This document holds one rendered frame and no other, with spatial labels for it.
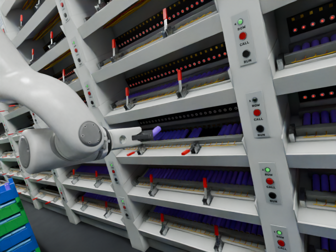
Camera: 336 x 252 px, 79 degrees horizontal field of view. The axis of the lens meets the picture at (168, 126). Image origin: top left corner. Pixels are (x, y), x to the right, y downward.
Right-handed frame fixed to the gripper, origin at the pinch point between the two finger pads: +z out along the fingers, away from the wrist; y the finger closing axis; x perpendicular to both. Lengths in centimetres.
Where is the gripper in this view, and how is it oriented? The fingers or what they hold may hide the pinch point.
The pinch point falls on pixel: (144, 136)
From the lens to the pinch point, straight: 62.9
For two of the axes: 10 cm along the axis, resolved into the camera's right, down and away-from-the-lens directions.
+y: -7.8, 1.0, 6.2
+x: 1.2, 9.9, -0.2
